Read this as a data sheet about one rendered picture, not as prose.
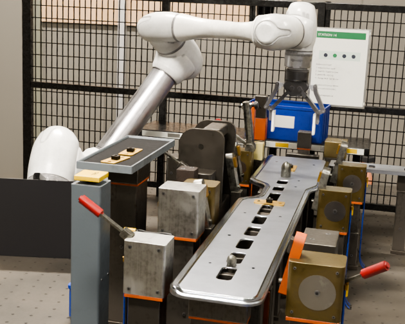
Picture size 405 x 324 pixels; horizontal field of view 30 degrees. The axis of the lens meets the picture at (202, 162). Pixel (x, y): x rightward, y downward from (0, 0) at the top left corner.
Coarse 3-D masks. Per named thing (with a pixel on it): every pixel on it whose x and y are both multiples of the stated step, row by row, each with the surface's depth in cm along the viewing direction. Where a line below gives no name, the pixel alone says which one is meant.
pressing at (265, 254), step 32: (288, 160) 270; (320, 160) 272; (288, 192) 226; (224, 224) 191; (256, 224) 192; (288, 224) 194; (192, 256) 166; (224, 256) 168; (256, 256) 169; (192, 288) 149; (224, 288) 150; (256, 288) 151
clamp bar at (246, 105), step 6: (246, 102) 255; (246, 108) 255; (246, 114) 255; (246, 120) 256; (252, 120) 259; (246, 126) 256; (252, 126) 259; (246, 132) 257; (252, 132) 259; (246, 138) 257; (252, 138) 257; (246, 144) 257; (252, 144) 257
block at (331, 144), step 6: (330, 138) 282; (336, 138) 283; (330, 144) 276; (336, 144) 276; (324, 150) 277; (330, 150) 276; (336, 150) 276; (324, 156) 277; (330, 156) 277; (336, 156) 276
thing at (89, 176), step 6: (78, 174) 169; (84, 174) 169; (90, 174) 169; (96, 174) 170; (102, 174) 170; (108, 174) 172; (78, 180) 168; (84, 180) 168; (90, 180) 168; (96, 180) 167; (102, 180) 169
